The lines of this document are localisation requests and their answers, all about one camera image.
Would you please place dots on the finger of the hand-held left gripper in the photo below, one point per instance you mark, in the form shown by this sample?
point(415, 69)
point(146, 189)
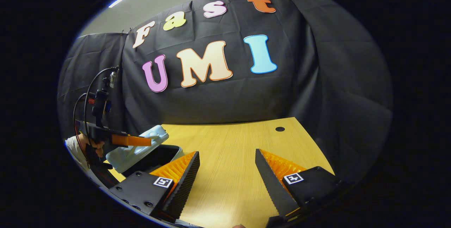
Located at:
point(130, 140)

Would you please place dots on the black backdrop cloth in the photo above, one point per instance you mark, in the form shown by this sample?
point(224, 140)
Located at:
point(229, 97)

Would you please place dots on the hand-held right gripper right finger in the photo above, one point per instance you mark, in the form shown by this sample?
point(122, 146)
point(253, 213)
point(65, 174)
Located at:
point(273, 189)

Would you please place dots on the pale blue suitcase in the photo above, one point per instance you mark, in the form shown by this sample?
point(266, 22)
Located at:
point(130, 157)

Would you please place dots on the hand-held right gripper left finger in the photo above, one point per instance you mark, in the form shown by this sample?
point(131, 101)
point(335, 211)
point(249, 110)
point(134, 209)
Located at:
point(185, 185)

